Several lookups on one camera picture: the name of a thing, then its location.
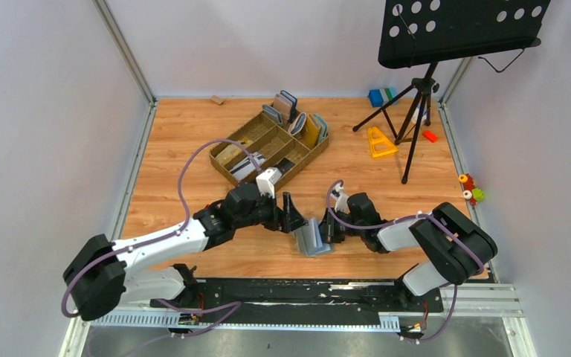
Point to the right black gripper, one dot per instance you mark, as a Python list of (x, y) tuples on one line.
[(333, 228)]

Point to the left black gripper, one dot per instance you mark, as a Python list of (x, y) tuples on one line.
[(283, 216)]

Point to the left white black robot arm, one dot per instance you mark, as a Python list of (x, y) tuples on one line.
[(104, 272)]

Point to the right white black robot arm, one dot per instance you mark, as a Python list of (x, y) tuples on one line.
[(455, 247)]

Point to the black white cards stack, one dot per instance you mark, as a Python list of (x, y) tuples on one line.
[(246, 166)]

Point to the yellow card holder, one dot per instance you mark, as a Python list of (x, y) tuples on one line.
[(311, 130)]

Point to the tan card in basket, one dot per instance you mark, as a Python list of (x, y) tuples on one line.
[(231, 151)]

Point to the blue tan card holder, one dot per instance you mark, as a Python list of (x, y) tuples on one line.
[(285, 104)]

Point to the woven divided basket tray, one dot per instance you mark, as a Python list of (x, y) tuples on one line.
[(275, 143)]

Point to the yellow triangular toy block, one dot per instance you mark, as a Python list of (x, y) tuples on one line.
[(380, 145)]

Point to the small red toy brick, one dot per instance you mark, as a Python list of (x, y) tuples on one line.
[(430, 136)]

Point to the blue green toy block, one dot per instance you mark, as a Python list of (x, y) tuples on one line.
[(379, 97)]

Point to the small cardboard scrap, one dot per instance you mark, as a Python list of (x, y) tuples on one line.
[(217, 100)]

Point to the red green toy figure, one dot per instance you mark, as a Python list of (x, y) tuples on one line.
[(470, 191)]

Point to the black music stand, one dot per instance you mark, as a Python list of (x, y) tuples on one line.
[(429, 32)]

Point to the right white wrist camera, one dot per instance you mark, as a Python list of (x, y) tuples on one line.
[(340, 198)]

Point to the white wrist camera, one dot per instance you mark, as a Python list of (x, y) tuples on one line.
[(340, 198), (266, 181)]

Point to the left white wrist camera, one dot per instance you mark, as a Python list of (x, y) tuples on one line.
[(266, 181)]

